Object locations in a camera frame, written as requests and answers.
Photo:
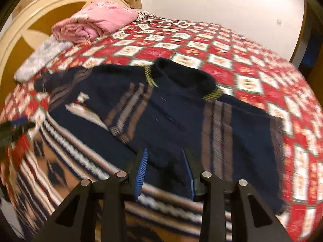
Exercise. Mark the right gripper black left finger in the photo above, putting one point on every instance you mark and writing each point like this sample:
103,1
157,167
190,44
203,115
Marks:
75,218

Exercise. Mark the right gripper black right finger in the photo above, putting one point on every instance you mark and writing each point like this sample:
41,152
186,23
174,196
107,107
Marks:
231,211

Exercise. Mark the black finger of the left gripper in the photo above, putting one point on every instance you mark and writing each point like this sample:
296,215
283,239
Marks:
12,130

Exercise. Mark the navy patterned knit sweater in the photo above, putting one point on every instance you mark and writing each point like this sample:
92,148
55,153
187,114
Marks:
98,120

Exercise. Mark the grey floral pillow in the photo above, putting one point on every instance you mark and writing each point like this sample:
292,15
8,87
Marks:
46,52

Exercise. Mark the cream and gold headboard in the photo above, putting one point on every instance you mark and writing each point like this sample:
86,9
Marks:
28,31

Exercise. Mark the red patchwork bear bedspread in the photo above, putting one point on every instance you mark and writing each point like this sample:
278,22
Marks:
241,68

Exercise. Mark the folded pink quilt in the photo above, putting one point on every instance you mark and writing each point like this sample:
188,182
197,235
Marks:
97,19

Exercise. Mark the brown wooden door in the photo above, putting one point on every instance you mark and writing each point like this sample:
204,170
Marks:
307,55

